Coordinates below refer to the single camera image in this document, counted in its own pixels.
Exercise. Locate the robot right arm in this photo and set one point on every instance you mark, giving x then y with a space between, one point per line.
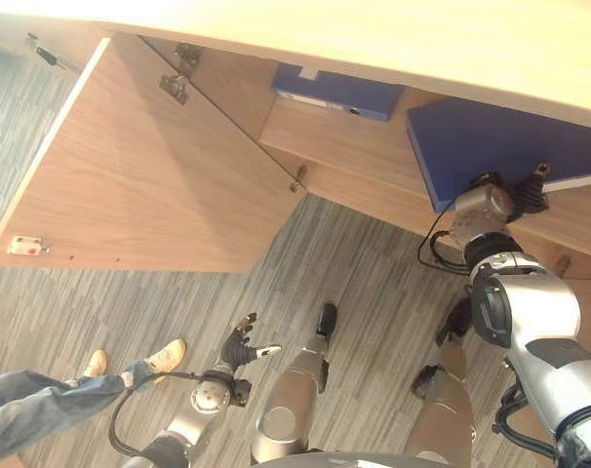
529 312

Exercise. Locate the blue folder with finger hole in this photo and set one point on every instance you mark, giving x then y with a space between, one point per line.
334 92

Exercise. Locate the white door latch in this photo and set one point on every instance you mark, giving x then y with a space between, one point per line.
26 245

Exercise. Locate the wooden office cabinet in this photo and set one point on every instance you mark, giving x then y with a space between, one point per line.
422 44

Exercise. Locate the robot right leg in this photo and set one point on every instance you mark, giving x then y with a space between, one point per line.
446 404

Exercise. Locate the robot left leg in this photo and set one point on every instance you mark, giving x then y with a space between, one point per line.
290 400

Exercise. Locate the grey robot torso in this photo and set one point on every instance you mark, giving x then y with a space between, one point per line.
354 460

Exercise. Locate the key in door lock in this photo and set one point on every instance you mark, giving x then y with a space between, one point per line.
49 56

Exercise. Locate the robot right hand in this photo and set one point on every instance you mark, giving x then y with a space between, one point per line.
530 195

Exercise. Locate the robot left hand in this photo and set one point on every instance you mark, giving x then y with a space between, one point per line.
236 350

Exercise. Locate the wooden cabinet door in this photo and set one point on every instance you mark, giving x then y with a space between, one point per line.
144 185

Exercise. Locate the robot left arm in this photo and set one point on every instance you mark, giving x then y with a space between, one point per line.
205 400

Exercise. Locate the metal shelf pin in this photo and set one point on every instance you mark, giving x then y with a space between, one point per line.
293 187

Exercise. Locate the person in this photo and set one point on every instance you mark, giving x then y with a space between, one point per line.
42 397

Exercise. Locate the wooden cabinet shelf board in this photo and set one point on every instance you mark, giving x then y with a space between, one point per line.
354 146

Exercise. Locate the robot leg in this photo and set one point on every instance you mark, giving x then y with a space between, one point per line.
446 404
290 400

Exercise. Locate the metal door hinge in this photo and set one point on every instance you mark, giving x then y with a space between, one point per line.
187 56
174 88

